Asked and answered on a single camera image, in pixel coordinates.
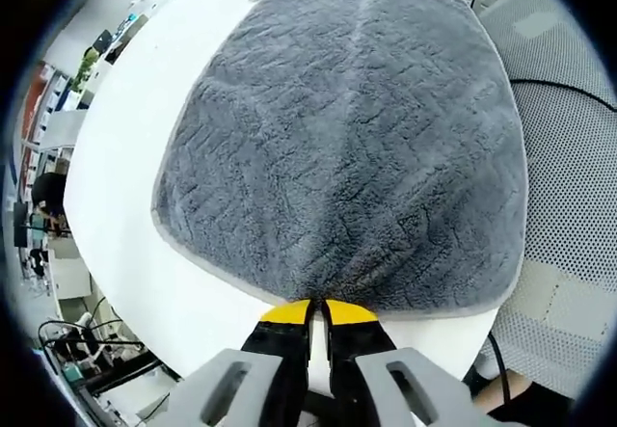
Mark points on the grey towel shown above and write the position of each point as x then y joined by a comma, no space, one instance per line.
347,147

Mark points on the person's leg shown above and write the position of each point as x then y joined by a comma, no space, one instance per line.
506,391

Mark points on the grey mesh office chair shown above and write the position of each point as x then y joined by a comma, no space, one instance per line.
569,181

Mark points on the black monitor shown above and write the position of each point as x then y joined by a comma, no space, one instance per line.
20,224

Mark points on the black laptop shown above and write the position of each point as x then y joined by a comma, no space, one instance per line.
102,41

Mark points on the shelf with white boxes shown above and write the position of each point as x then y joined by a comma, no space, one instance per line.
48,109

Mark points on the small green plant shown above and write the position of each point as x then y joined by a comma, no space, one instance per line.
86,68

